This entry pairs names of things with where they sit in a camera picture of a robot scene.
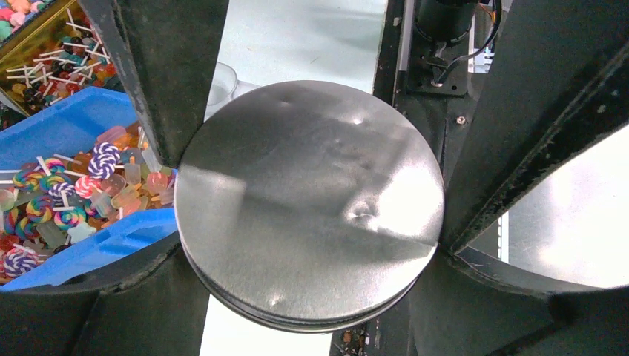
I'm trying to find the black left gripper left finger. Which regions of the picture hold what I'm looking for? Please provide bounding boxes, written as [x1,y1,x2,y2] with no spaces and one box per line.
[1,234,209,355]

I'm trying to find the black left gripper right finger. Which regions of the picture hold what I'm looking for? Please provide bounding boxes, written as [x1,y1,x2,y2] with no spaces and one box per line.
[408,248,628,355]

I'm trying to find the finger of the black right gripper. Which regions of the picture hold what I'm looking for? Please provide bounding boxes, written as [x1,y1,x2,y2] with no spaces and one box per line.
[79,0,228,168]
[440,1,628,253]

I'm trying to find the clear plastic scoop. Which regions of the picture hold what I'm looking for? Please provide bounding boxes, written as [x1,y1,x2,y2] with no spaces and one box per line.
[204,62,259,121]

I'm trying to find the blue plastic candy bin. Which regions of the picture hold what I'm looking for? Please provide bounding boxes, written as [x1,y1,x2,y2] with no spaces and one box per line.
[0,86,180,293]

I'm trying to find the white jar lid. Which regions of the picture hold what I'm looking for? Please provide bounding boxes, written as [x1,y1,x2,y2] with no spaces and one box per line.
[174,81,444,333]

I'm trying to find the tin of wrapped candies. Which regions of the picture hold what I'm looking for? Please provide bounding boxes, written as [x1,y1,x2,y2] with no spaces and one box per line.
[1,1,117,116]

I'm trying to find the tin of pastel candies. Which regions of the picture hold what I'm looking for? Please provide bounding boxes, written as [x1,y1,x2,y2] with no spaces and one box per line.
[1,0,51,42]

